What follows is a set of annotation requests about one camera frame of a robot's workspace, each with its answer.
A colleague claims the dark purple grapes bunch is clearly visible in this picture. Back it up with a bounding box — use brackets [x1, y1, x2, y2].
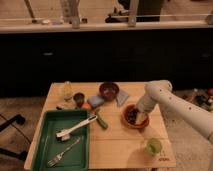
[127, 108, 138, 125]

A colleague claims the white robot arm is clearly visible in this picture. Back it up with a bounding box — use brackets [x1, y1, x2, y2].
[136, 80, 213, 144]

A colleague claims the orange clay bowl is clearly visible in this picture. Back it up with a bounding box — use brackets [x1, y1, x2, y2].
[121, 104, 149, 129]

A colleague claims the grey blue cloth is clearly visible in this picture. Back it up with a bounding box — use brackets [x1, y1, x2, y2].
[116, 89, 129, 107]

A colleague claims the green cup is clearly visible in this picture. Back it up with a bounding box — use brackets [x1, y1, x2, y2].
[145, 138, 162, 155]

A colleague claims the green cucumber toy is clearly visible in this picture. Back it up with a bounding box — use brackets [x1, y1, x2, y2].
[95, 109, 108, 130]

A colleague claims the dark red bowl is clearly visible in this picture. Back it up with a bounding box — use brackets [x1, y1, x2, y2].
[99, 82, 119, 101]

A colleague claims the small dark cup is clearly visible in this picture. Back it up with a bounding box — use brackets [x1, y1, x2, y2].
[73, 93, 85, 108]

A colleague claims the beige flat object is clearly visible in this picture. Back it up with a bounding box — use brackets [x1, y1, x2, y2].
[56, 101, 75, 110]

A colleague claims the green plastic tray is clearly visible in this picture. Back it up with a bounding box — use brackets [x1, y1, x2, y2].
[31, 110, 90, 171]

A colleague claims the white brush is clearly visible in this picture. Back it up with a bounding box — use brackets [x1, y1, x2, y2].
[56, 115, 97, 138]

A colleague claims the silver fork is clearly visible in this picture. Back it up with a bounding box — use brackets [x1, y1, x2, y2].
[47, 137, 81, 167]

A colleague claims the black chair base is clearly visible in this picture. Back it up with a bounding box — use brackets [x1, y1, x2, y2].
[0, 114, 29, 161]

